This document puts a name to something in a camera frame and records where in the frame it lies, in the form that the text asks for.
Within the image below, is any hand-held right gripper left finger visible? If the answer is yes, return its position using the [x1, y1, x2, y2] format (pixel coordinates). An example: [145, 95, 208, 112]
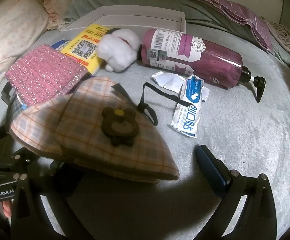
[10, 159, 95, 240]

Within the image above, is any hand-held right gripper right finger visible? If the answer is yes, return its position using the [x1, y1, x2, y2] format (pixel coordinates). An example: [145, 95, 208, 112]
[190, 144, 278, 240]

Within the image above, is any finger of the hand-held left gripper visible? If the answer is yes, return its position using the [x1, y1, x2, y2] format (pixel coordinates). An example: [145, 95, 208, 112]
[0, 152, 39, 180]
[0, 82, 19, 153]

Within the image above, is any pink glitter sponge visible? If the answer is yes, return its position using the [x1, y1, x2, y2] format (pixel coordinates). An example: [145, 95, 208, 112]
[5, 44, 89, 105]

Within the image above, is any plaid bag with bear patch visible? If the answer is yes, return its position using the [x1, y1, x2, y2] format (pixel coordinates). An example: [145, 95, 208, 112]
[10, 76, 180, 184]

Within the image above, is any white and blue wipes packet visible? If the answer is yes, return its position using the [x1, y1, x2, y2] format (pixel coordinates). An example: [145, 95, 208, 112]
[169, 74, 211, 139]

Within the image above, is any yellow tissue packet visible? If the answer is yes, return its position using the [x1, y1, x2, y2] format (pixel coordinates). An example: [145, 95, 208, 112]
[61, 24, 111, 76]

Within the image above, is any white plush toy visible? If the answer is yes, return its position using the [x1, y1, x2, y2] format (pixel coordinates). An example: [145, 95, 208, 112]
[96, 27, 142, 73]

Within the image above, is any white cardboard box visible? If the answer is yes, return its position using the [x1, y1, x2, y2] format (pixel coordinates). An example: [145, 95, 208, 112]
[59, 5, 187, 34]

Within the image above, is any person's left hand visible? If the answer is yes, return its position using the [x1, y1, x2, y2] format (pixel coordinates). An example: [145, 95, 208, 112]
[2, 200, 13, 218]

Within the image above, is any white floral pillow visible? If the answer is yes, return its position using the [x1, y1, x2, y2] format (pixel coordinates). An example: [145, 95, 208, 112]
[0, 0, 49, 91]

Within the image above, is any crumpled white wrapper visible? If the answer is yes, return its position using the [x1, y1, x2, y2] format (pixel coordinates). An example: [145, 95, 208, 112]
[151, 71, 186, 90]

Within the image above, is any purple pump bottle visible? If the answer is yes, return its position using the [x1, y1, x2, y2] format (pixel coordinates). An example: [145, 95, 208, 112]
[141, 28, 266, 103]

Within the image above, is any patterned beige cloth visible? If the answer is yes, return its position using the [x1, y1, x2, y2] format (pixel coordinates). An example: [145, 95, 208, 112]
[266, 20, 290, 55]

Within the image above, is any purple grid quilt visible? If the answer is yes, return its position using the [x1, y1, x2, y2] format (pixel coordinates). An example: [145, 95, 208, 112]
[137, 0, 275, 54]

